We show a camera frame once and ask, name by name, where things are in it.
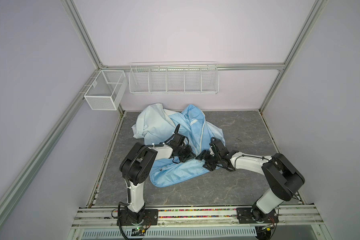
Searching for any light blue jacket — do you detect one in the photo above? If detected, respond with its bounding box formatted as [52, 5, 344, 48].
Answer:
[132, 103, 225, 188]

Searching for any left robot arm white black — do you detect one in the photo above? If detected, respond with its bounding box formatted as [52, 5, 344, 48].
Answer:
[119, 124, 196, 224]

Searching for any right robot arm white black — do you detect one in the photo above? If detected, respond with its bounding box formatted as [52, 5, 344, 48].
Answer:
[196, 137, 306, 223]

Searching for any small white mesh basket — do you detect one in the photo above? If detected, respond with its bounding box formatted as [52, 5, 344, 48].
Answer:
[84, 70, 128, 111]

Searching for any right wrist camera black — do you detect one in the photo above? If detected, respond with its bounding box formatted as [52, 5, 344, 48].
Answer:
[210, 137, 229, 157]

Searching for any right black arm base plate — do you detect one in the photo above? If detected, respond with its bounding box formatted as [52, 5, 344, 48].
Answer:
[236, 207, 279, 224]

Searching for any long white wire basket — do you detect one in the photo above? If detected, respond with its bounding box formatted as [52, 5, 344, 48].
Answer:
[129, 62, 220, 95]

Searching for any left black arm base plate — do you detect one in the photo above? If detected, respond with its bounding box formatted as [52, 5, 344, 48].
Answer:
[118, 209, 159, 226]

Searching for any aluminium front rail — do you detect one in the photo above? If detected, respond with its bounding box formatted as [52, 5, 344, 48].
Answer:
[72, 205, 324, 229]

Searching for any white slotted cable duct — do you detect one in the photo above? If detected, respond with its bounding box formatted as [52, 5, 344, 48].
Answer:
[79, 226, 258, 240]

